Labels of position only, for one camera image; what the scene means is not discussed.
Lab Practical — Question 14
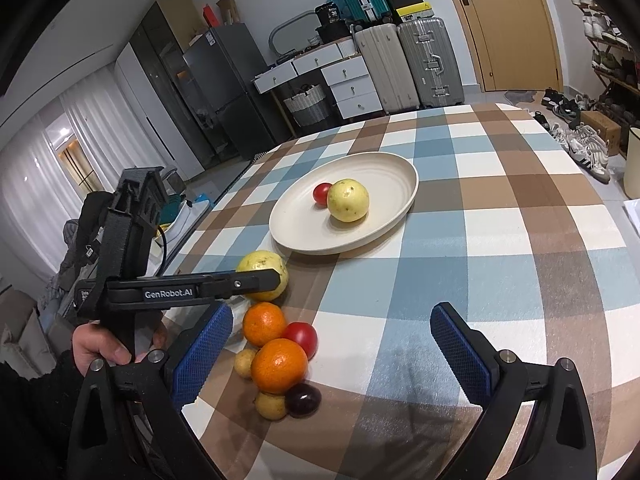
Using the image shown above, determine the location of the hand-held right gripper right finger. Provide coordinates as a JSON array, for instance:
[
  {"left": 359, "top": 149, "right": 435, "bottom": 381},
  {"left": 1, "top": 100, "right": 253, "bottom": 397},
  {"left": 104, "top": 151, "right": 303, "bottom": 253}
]
[{"left": 430, "top": 301, "right": 598, "bottom": 480}]

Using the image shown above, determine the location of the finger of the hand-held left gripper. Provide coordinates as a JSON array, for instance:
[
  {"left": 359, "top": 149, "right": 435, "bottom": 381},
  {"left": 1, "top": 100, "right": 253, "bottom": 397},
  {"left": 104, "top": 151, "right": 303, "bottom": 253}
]
[{"left": 210, "top": 268, "right": 282, "bottom": 304}]

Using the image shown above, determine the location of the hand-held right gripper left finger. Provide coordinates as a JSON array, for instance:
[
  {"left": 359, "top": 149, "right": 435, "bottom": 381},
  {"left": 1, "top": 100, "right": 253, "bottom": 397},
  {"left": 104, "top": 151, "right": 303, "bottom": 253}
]
[{"left": 67, "top": 301, "right": 236, "bottom": 480}]

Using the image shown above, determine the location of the yellow-green guava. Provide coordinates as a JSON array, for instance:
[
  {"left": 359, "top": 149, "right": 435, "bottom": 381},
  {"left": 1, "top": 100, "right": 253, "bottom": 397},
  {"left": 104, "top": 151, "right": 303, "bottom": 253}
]
[
  {"left": 327, "top": 178, "right": 371, "bottom": 224},
  {"left": 236, "top": 250, "right": 290, "bottom": 303}
]

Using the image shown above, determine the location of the orange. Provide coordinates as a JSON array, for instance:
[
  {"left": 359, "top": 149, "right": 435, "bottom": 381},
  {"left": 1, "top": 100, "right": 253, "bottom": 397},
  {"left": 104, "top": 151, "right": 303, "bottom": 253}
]
[
  {"left": 250, "top": 338, "right": 309, "bottom": 395},
  {"left": 242, "top": 302, "right": 287, "bottom": 348}
]

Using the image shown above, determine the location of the small tan round fruit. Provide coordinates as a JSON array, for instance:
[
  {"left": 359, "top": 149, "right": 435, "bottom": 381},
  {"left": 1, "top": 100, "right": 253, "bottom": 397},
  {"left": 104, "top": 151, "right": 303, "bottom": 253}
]
[
  {"left": 234, "top": 348, "right": 258, "bottom": 380},
  {"left": 255, "top": 390, "right": 290, "bottom": 421}
]

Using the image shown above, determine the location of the cream oval plate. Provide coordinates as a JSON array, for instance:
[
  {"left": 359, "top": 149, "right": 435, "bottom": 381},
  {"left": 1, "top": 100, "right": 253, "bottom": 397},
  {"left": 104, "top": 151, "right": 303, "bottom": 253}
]
[{"left": 269, "top": 151, "right": 419, "bottom": 255}]

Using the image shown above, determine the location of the person's left forearm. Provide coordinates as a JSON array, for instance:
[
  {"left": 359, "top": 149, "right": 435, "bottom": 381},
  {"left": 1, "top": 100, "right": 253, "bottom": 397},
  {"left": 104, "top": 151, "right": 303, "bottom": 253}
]
[{"left": 0, "top": 350, "right": 88, "bottom": 480}]

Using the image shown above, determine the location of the person's left hand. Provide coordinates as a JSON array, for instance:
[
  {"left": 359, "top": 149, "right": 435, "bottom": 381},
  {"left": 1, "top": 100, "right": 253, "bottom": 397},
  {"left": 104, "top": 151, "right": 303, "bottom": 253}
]
[{"left": 72, "top": 310, "right": 168, "bottom": 368}]

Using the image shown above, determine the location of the black backpack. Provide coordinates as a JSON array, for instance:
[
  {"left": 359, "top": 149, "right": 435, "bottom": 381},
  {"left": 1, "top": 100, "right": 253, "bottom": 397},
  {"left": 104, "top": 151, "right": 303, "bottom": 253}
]
[{"left": 65, "top": 190, "right": 116, "bottom": 281}]

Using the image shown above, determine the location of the white sheer curtain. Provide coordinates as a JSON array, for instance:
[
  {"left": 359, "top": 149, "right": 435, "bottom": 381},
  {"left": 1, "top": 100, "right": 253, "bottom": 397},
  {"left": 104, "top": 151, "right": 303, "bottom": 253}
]
[{"left": 0, "top": 77, "right": 126, "bottom": 281}]

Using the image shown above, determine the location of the dark purple plum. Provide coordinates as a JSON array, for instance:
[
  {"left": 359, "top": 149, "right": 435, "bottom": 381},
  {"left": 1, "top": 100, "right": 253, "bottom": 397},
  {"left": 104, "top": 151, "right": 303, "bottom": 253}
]
[{"left": 285, "top": 382, "right": 322, "bottom": 418}]

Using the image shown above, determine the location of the checked tablecloth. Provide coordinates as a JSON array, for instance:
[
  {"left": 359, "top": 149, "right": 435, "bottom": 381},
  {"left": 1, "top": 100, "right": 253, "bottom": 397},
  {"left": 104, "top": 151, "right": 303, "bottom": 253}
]
[{"left": 162, "top": 102, "right": 631, "bottom": 480}]

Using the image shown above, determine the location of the beige sofa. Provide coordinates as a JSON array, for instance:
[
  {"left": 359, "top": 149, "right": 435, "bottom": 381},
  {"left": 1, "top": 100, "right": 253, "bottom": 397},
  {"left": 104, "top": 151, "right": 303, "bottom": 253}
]
[{"left": 0, "top": 290, "right": 76, "bottom": 376}]

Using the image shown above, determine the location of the wicker basket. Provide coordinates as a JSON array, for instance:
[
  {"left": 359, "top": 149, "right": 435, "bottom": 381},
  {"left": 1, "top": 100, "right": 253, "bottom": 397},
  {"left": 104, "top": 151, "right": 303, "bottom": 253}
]
[{"left": 284, "top": 84, "right": 332, "bottom": 128}]

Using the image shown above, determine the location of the grey refrigerator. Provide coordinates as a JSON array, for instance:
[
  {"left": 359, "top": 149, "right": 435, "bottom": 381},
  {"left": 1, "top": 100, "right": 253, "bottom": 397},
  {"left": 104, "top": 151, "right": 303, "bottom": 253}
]
[{"left": 182, "top": 22, "right": 278, "bottom": 161}]

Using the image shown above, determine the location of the dark glass cabinet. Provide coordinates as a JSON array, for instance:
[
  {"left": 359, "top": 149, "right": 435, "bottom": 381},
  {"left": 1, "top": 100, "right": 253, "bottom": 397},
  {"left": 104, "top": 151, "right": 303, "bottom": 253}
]
[{"left": 129, "top": 1, "right": 221, "bottom": 158}]

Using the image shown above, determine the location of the white desk with drawers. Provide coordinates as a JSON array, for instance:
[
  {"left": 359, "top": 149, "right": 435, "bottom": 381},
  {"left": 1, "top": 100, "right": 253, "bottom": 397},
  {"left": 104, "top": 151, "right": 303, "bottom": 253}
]
[{"left": 251, "top": 37, "right": 383, "bottom": 121}]

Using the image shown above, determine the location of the brown carton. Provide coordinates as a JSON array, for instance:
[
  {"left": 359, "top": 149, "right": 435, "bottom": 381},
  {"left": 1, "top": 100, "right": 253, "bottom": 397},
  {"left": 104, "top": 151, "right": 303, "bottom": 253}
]
[{"left": 165, "top": 0, "right": 201, "bottom": 36}]

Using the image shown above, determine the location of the loose pile of sneakers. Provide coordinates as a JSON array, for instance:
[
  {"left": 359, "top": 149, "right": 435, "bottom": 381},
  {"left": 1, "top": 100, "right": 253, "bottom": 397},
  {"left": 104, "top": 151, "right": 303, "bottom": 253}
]
[{"left": 532, "top": 87, "right": 613, "bottom": 183}]

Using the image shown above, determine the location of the beige suitcase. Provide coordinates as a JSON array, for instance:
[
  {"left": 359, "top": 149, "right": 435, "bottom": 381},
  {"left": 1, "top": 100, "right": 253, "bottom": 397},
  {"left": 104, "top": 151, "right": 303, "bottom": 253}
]
[{"left": 352, "top": 22, "right": 421, "bottom": 115}]

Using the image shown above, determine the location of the white bucket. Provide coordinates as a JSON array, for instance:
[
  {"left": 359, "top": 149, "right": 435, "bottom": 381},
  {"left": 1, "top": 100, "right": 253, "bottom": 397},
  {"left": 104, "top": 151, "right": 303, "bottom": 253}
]
[{"left": 624, "top": 126, "right": 640, "bottom": 201}]

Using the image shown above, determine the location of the grey oval mirror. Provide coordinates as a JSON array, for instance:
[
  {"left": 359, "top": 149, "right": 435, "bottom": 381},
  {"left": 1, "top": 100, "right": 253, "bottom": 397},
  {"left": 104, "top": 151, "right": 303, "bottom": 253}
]
[{"left": 269, "top": 12, "right": 321, "bottom": 56}]

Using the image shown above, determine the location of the cardboard box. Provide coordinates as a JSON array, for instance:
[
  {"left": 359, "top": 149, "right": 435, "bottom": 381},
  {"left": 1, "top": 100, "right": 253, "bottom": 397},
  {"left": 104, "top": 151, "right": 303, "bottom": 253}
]
[{"left": 580, "top": 110, "right": 622, "bottom": 157}]

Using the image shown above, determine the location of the silver suitcase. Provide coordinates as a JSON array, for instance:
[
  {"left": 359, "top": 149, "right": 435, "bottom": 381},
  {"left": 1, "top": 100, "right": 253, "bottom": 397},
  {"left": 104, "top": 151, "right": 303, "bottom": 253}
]
[{"left": 397, "top": 16, "right": 465, "bottom": 109}]

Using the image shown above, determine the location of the wooden shoe rack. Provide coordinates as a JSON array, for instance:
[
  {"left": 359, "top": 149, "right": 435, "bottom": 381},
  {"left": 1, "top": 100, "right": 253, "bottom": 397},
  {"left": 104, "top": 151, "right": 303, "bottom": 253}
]
[{"left": 570, "top": 0, "right": 640, "bottom": 126}]

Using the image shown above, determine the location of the black and yellow shoe box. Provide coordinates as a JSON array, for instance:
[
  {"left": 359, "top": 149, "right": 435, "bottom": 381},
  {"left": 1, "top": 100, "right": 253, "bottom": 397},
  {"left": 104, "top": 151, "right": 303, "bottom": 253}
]
[{"left": 387, "top": 0, "right": 433, "bottom": 23}]

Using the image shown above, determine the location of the wooden door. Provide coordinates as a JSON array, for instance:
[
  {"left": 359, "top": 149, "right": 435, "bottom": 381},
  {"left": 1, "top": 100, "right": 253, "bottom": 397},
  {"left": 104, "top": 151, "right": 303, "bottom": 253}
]
[{"left": 435, "top": 0, "right": 563, "bottom": 93}]

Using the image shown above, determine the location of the row of assorted shoes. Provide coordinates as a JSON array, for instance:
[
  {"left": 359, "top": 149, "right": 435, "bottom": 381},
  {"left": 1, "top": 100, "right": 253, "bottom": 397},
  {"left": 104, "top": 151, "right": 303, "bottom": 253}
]
[{"left": 570, "top": 0, "right": 640, "bottom": 111}]

